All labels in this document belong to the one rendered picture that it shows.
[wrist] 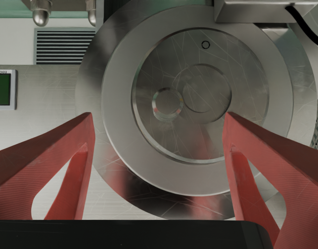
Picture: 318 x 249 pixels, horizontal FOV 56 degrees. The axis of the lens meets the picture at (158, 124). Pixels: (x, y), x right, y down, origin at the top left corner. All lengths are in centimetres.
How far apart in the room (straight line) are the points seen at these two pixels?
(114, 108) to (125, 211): 36
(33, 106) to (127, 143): 39
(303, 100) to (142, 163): 10
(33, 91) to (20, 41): 273
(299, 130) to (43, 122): 43
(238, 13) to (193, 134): 7
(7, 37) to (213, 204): 323
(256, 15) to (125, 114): 9
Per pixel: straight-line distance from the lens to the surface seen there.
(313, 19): 22
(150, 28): 19
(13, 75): 57
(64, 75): 55
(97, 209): 53
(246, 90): 17
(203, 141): 16
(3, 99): 57
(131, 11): 20
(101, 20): 20
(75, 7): 60
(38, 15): 57
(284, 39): 21
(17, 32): 332
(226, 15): 18
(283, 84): 19
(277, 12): 19
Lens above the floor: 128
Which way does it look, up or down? 4 degrees down
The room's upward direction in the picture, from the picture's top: 180 degrees counter-clockwise
